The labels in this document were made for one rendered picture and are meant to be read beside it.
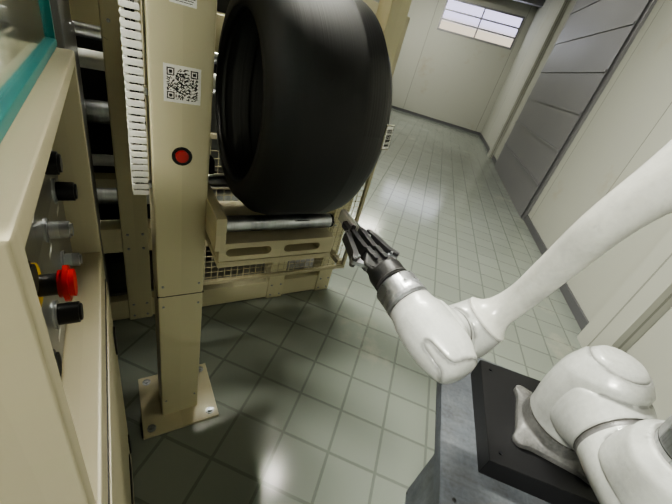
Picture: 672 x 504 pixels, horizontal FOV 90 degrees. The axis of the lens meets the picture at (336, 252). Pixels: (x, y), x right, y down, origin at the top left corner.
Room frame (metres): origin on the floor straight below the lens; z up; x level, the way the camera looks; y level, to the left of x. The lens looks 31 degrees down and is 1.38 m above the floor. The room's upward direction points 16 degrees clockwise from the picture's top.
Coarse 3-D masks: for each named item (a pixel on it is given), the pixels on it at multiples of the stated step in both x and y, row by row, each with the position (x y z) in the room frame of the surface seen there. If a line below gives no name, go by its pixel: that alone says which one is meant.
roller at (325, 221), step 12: (228, 216) 0.78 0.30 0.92; (240, 216) 0.80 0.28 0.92; (252, 216) 0.82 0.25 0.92; (264, 216) 0.84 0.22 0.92; (276, 216) 0.86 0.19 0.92; (288, 216) 0.88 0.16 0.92; (300, 216) 0.91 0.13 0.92; (312, 216) 0.93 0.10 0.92; (324, 216) 0.95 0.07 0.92; (228, 228) 0.76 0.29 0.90; (240, 228) 0.78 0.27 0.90; (252, 228) 0.80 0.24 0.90; (264, 228) 0.83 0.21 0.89; (276, 228) 0.85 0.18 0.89; (288, 228) 0.87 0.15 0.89; (300, 228) 0.90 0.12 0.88
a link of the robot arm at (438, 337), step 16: (400, 304) 0.50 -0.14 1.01; (416, 304) 0.49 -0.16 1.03; (432, 304) 0.49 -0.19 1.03; (400, 320) 0.48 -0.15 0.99; (416, 320) 0.47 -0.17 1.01; (432, 320) 0.46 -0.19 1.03; (448, 320) 0.47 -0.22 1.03; (464, 320) 0.52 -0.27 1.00; (400, 336) 0.47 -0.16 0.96; (416, 336) 0.45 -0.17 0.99; (432, 336) 0.44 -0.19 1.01; (448, 336) 0.44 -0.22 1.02; (464, 336) 0.45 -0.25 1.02; (416, 352) 0.43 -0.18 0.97; (432, 352) 0.42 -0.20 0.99; (448, 352) 0.42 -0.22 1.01; (464, 352) 0.42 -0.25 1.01; (432, 368) 0.41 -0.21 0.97; (448, 368) 0.40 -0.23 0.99; (464, 368) 0.41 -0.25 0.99
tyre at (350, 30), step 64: (256, 0) 0.85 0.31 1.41; (320, 0) 0.85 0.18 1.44; (256, 64) 1.21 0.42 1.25; (320, 64) 0.76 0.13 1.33; (384, 64) 0.88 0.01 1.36; (256, 128) 1.20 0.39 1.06; (320, 128) 0.74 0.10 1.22; (384, 128) 0.85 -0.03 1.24; (256, 192) 0.76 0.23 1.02; (320, 192) 0.79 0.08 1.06
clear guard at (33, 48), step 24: (0, 0) 0.30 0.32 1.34; (24, 0) 0.39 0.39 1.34; (48, 0) 0.53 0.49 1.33; (0, 24) 0.28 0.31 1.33; (24, 24) 0.37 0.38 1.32; (48, 24) 0.52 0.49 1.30; (0, 48) 0.27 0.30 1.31; (24, 48) 0.35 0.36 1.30; (48, 48) 0.46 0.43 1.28; (0, 72) 0.25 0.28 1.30; (24, 72) 0.32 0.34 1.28; (0, 96) 0.24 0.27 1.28; (24, 96) 0.28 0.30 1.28; (0, 120) 0.21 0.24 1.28
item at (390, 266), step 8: (368, 256) 0.62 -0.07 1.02; (368, 264) 0.60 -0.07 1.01; (376, 264) 0.61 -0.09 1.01; (384, 264) 0.59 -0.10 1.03; (392, 264) 0.59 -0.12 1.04; (400, 264) 0.60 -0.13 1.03; (368, 272) 0.59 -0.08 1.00; (376, 272) 0.58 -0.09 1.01; (384, 272) 0.57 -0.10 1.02; (392, 272) 0.57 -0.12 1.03; (376, 280) 0.57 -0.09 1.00; (384, 280) 0.56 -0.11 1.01; (376, 288) 0.57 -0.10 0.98
